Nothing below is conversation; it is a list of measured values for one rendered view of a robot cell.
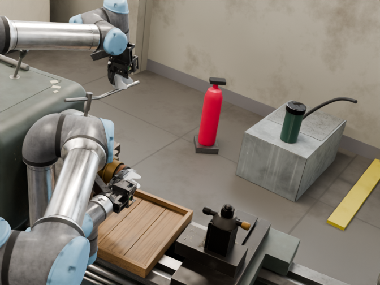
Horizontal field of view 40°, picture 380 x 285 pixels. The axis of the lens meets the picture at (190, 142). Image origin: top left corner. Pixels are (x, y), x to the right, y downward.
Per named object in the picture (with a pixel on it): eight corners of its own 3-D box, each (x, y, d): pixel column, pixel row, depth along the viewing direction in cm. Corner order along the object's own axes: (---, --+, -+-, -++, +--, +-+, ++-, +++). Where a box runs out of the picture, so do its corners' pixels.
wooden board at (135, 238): (67, 243, 178) (68, 234, 176) (124, 191, 207) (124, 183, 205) (144, 278, 168) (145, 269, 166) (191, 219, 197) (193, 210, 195)
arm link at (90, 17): (81, 25, 154) (113, 14, 159) (65, 13, 162) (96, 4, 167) (86, 49, 159) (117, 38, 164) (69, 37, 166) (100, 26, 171)
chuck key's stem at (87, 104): (83, 126, 178) (89, 94, 175) (79, 124, 180) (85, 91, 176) (88, 125, 180) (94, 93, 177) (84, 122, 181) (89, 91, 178)
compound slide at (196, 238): (173, 253, 165) (176, 240, 162) (188, 234, 173) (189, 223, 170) (234, 278, 158) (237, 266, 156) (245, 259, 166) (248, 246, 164)
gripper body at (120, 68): (128, 81, 179) (125, 51, 171) (106, 74, 182) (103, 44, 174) (139, 69, 184) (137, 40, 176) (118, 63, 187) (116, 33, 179)
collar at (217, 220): (207, 224, 155) (209, 216, 154) (218, 210, 162) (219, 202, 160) (232, 234, 153) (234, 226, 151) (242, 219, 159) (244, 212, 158)
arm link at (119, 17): (96, -2, 165) (119, -9, 169) (99, 29, 172) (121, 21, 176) (108, 8, 160) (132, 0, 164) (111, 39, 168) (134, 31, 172)
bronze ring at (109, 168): (95, 161, 175) (119, 171, 172) (111, 150, 183) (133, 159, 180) (94, 184, 179) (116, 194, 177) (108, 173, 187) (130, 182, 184)
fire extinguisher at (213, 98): (227, 149, 417) (240, 81, 388) (208, 159, 399) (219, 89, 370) (203, 135, 430) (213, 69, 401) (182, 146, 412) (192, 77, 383)
